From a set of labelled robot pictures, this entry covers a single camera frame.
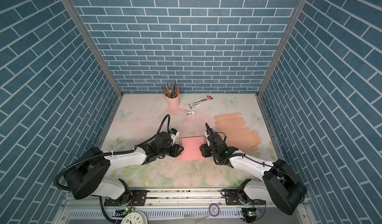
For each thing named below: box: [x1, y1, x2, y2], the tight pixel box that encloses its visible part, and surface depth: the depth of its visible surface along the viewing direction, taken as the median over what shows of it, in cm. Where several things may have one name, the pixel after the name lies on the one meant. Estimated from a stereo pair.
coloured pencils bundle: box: [161, 82, 182, 99], surface depth 109 cm
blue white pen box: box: [188, 95, 214, 110], surface depth 118 cm
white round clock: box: [120, 210, 149, 224], surface depth 67 cm
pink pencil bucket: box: [165, 94, 180, 109], surface depth 111 cm
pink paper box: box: [178, 135, 206, 161], surface depth 88 cm
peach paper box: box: [213, 112, 262, 154], surface depth 104 cm
